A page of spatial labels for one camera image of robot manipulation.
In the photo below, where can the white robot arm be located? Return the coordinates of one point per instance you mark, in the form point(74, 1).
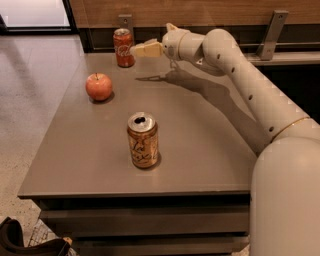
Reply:
point(285, 187)

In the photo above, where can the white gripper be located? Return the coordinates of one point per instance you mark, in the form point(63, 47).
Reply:
point(171, 43)

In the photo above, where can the gold LaCroix can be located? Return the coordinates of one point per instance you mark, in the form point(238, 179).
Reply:
point(142, 130)

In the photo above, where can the metal wall bracket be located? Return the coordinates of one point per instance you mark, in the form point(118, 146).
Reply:
point(267, 47)
point(126, 22)

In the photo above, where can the left metal wall bracket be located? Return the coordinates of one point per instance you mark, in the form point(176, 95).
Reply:
point(126, 22)

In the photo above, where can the black bag on floor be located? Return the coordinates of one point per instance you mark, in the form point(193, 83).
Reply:
point(12, 243)

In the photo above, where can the red apple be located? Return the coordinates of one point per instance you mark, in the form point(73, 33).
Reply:
point(98, 86)

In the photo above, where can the grey cabinet with drawers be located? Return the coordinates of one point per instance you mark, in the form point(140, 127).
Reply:
point(193, 201)

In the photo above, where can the red coke can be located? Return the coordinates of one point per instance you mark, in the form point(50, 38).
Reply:
point(123, 42)

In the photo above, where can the window with dark frame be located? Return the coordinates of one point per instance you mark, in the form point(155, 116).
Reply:
point(36, 17)

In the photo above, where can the right metal wall bracket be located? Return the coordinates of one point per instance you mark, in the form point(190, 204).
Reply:
point(267, 47)

